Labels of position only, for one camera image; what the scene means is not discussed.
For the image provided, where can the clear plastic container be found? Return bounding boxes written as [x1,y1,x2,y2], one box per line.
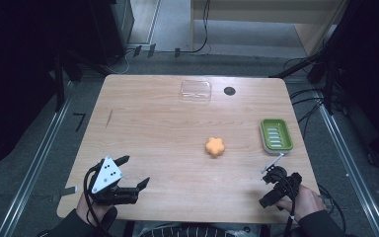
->
[180,79,213,103]

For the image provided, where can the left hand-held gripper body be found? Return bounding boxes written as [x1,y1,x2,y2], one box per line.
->
[89,156,140,207]

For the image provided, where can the black floor cable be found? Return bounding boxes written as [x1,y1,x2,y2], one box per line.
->
[288,86,326,101]
[317,183,347,235]
[297,101,324,125]

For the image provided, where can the grey tape strip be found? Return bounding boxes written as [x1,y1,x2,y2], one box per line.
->
[49,185,79,202]

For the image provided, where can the metal floor rail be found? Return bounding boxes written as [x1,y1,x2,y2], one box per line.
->
[311,89,379,237]
[0,80,76,237]

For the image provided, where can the black tape mark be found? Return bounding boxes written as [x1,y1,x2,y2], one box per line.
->
[72,112,88,133]

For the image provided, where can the white floor cable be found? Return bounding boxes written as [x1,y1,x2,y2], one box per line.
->
[106,48,136,75]

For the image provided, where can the black hanging cable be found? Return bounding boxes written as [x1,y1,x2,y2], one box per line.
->
[180,0,212,54]

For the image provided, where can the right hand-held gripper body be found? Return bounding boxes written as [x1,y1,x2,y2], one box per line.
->
[260,153,303,202]

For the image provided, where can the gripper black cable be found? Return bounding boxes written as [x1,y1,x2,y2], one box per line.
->
[83,164,109,237]
[269,173,299,237]

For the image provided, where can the black cabinet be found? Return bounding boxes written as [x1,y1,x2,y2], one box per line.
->
[88,0,136,66]

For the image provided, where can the light wooden partition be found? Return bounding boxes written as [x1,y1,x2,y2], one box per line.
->
[190,0,350,57]

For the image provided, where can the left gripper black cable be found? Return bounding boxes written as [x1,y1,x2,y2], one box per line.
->
[83,164,109,237]

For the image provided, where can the orange flower-shaped soap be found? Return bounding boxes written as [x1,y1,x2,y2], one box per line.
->
[205,136,226,158]

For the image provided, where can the green soap dish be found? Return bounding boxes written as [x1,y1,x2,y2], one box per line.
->
[259,118,294,156]

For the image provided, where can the black stand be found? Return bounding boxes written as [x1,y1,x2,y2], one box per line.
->
[268,0,370,116]
[49,51,84,114]

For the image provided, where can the person's right hand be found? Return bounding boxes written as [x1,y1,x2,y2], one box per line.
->
[274,184,328,222]

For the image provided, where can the person's left hand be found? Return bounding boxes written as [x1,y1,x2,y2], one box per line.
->
[76,193,117,228]

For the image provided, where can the dark curtain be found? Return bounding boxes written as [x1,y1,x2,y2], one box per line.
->
[0,0,95,179]
[322,0,379,169]

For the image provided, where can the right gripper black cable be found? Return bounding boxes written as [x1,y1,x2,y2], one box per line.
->
[269,173,299,237]

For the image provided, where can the person's striped clothing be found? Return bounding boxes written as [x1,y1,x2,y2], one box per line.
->
[133,220,265,237]

